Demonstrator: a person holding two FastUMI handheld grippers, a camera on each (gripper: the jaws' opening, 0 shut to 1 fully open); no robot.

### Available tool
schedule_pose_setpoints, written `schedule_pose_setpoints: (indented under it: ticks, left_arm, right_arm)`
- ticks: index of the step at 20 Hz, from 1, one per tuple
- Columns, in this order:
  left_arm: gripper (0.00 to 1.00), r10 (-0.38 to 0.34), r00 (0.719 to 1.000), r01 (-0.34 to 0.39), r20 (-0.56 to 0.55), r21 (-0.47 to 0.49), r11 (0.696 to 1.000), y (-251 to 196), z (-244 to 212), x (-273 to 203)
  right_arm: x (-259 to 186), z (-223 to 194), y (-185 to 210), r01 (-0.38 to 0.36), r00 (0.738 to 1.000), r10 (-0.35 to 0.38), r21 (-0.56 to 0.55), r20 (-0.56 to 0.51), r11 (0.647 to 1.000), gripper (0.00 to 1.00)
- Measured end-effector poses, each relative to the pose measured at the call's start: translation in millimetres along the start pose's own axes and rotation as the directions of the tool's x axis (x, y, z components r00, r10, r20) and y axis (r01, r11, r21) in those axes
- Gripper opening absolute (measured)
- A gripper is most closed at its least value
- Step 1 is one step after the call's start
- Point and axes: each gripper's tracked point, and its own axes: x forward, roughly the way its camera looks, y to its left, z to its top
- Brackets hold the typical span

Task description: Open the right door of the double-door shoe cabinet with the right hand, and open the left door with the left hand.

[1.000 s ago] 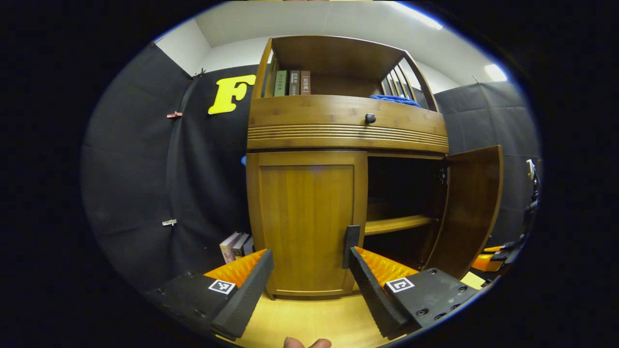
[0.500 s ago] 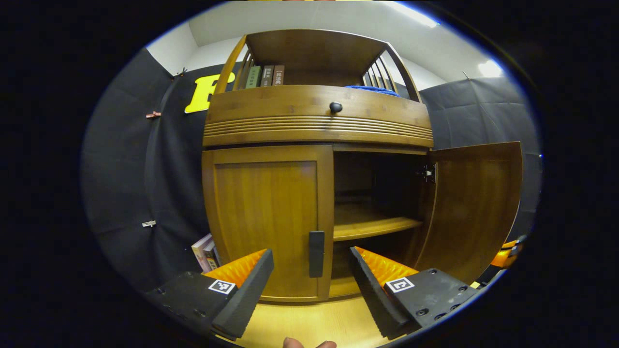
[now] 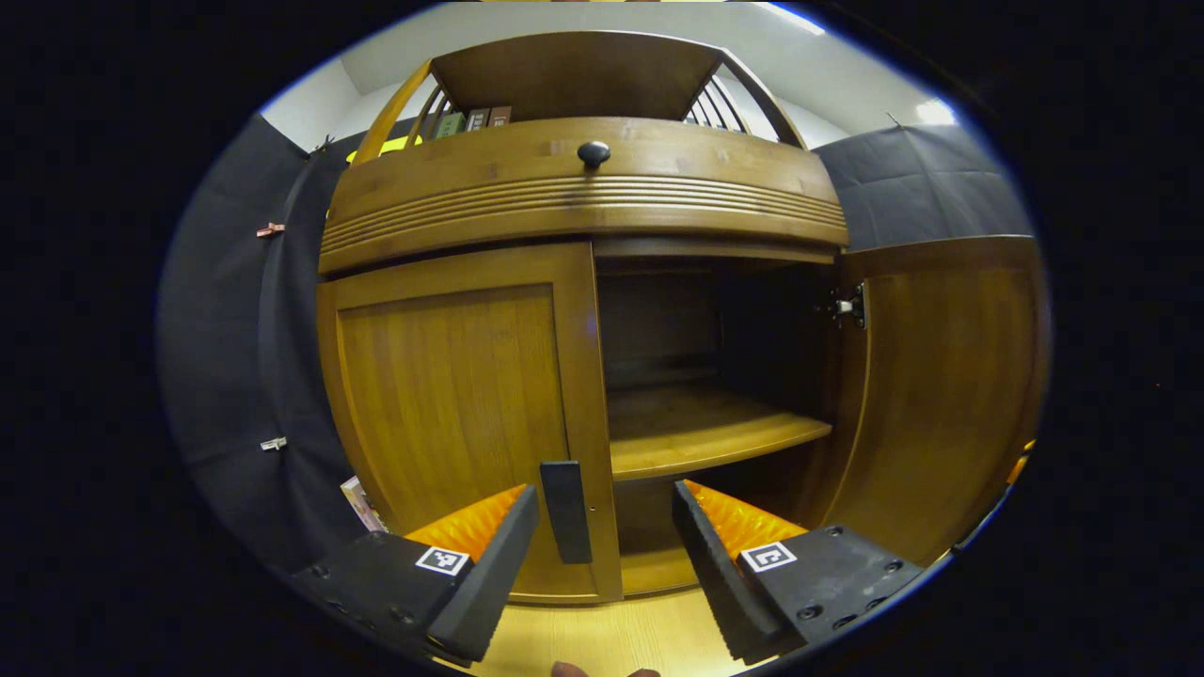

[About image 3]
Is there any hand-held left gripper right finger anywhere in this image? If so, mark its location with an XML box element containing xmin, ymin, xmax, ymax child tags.
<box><xmin>672</xmin><ymin>479</ymin><xmax>927</xmax><ymax>666</ymax></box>

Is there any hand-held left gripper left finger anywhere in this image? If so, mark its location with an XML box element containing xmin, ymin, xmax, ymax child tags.
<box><xmin>290</xmin><ymin>483</ymin><xmax>541</xmax><ymax>664</ymax></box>

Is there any wooden shoe cabinet door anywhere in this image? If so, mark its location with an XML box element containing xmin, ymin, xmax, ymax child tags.
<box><xmin>809</xmin><ymin>234</ymin><xmax>1053</xmax><ymax>568</ymax></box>
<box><xmin>316</xmin><ymin>241</ymin><xmax>624</xmax><ymax>605</ymax></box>

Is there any wooden double-door shoe cabinet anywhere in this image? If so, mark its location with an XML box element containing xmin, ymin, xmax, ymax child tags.
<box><xmin>315</xmin><ymin>30</ymin><xmax>852</xmax><ymax>603</ymax></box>

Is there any metal door hinge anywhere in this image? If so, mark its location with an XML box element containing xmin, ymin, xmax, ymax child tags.
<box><xmin>830</xmin><ymin>282</ymin><xmax>867</xmax><ymax>330</ymax></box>

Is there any wooden inner shelf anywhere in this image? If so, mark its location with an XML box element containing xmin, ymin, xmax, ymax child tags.
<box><xmin>607</xmin><ymin>381</ymin><xmax>833</xmax><ymax>482</ymax></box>

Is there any thin book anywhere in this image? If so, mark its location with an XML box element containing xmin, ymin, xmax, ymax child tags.
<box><xmin>341</xmin><ymin>475</ymin><xmax>388</xmax><ymax>534</ymax></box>

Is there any black backdrop cloth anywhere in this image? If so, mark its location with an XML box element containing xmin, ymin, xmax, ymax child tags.
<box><xmin>158</xmin><ymin>113</ymin><xmax>1036</xmax><ymax>575</ymax></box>

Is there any wooden grooved drawer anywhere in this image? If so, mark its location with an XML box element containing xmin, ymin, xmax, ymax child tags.
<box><xmin>318</xmin><ymin>116</ymin><xmax>850</xmax><ymax>276</ymax></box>

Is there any black door handle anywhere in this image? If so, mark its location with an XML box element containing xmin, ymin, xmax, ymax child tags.
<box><xmin>540</xmin><ymin>460</ymin><xmax>594</xmax><ymax>565</ymax></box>

